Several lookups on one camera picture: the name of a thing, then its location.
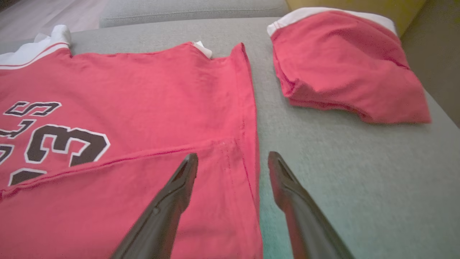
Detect red jersey with black number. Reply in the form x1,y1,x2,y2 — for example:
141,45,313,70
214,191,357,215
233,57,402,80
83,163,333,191
0,24,263,259

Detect red shorts with white band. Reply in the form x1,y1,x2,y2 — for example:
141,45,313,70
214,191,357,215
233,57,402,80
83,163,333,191
267,7,432,125

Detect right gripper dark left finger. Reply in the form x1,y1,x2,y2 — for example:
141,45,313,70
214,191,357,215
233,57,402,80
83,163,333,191
110,153,199,259

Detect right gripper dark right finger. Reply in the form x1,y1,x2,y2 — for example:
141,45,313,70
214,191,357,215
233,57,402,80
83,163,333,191
268,151,356,259

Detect grey sofa seat cushion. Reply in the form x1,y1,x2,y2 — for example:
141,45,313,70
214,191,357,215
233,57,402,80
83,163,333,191
98,0,290,29

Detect large grey sofa chaise cushion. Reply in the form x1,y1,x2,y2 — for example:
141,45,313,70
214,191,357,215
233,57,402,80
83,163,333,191
0,16,460,259

